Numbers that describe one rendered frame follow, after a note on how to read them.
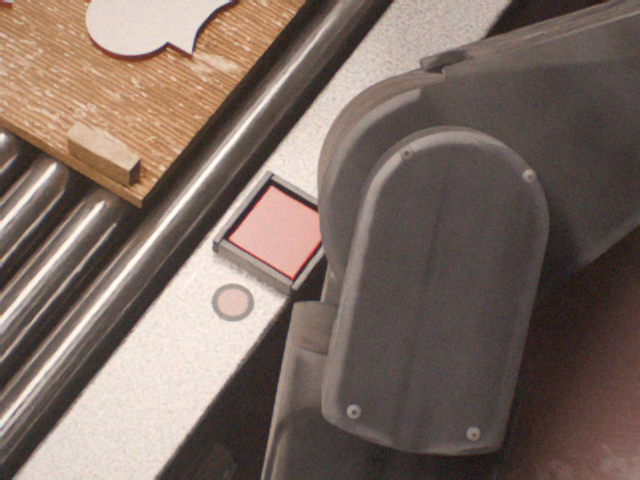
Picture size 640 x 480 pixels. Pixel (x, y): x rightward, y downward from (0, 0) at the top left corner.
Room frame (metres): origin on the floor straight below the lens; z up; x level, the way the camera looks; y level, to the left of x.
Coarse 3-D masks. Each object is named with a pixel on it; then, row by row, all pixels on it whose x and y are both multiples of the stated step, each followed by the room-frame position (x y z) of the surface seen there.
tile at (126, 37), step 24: (96, 0) 0.71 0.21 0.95; (120, 0) 0.72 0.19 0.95; (144, 0) 0.72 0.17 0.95; (168, 0) 0.73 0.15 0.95; (192, 0) 0.73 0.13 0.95; (216, 0) 0.73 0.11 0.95; (96, 24) 0.69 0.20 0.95; (120, 24) 0.69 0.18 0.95; (144, 24) 0.70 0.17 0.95; (168, 24) 0.70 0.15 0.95; (192, 24) 0.71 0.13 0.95; (120, 48) 0.67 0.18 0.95; (144, 48) 0.67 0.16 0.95; (192, 48) 0.68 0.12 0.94
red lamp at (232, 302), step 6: (222, 294) 0.49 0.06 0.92; (228, 294) 0.49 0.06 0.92; (234, 294) 0.49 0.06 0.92; (240, 294) 0.49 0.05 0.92; (222, 300) 0.48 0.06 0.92; (228, 300) 0.48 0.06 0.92; (234, 300) 0.48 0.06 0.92; (240, 300) 0.48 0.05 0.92; (246, 300) 0.48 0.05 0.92; (222, 306) 0.48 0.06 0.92; (228, 306) 0.48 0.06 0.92; (234, 306) 0.48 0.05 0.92; (240, 306) 0.48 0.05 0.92; (246, 306) 0.48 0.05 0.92; (228, 312) 0.47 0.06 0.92; (234, 312) 0.47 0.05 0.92; (240, 312) 0.47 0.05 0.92
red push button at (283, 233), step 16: (272, 192) 0.57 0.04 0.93; (256, 208) 0.56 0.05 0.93; (272, 208) 0.56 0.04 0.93; (288, 208) 0.56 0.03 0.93; (304, 208) 0.56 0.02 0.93; (240, 224) 0.54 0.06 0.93; (256, 224) 0.54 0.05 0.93; (272, 224) 0.54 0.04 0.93; (288, 224) 0.55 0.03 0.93; (304, 224) 0.55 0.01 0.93; (240, 240) 0.53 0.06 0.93; (256, 240) 0.53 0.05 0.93; (272, 240) 0.53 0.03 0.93; (288, 240) 0.53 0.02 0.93; (304, 240) 0.54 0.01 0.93; (320, 240) 0.54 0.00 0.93; (256, 256) 0.52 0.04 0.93; (272, 256) 0.52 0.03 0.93; (288, 256) 0.52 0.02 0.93; (304, 256) 0.52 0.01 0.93; (288, 272) 0.51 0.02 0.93
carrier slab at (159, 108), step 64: (64, 0) 0.72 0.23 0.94; (256, 0) 0.75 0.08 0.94; (0, 64) 0.64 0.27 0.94; (64, 64) 0.65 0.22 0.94; (128, 64) 0.66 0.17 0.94; (192, 64) 0.67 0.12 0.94; (256, 64) 0.69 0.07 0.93; (64, 128) 0.60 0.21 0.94; (128, 128) 0.60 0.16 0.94; (192, 128) 0.61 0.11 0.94; (128, 192) 0.55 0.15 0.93
